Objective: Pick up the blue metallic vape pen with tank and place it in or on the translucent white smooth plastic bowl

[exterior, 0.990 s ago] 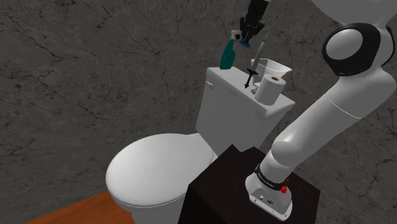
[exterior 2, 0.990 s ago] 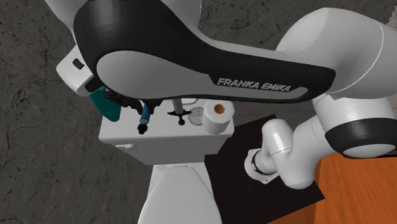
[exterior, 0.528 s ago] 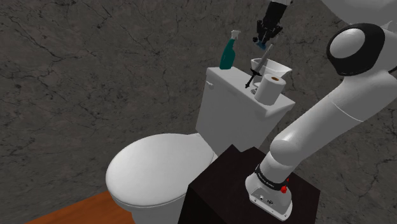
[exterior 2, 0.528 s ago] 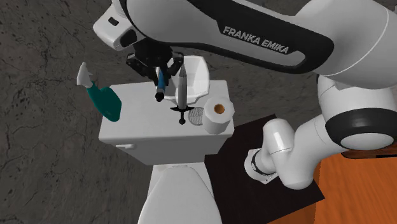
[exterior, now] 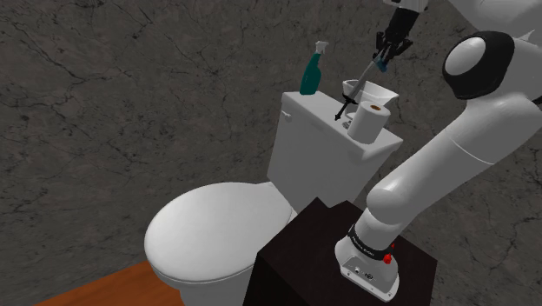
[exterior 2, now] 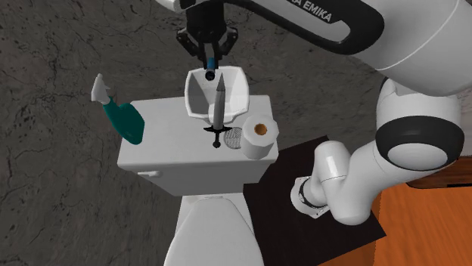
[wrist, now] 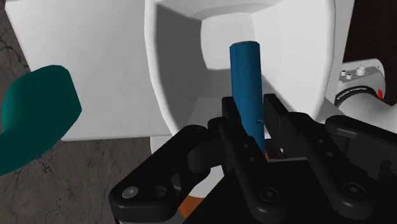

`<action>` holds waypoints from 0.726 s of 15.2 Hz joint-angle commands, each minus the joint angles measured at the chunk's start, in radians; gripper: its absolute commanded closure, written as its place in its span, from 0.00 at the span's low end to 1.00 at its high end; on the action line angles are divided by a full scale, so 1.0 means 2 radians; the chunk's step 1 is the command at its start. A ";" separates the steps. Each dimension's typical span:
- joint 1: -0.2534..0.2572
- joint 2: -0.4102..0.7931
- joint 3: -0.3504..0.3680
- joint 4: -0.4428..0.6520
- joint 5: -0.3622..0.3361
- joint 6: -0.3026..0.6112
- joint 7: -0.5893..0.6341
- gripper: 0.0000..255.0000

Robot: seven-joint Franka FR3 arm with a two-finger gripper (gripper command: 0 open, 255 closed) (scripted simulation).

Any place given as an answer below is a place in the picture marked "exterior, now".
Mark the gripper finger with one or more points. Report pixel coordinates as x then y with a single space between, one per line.
402 47
381 44

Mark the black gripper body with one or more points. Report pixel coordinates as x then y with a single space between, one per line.
401 25

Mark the grey stick tool black tip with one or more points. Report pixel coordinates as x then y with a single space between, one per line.
360 82

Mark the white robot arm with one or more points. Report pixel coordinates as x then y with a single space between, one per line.
465 144

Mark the white bowl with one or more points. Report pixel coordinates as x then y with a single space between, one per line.
377 92

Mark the teal spray bottle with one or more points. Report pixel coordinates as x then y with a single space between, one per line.
311 78

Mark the white toilet paper roll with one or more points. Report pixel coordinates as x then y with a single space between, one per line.
366 123

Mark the dark robot stand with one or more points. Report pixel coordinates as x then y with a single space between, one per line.
300 258

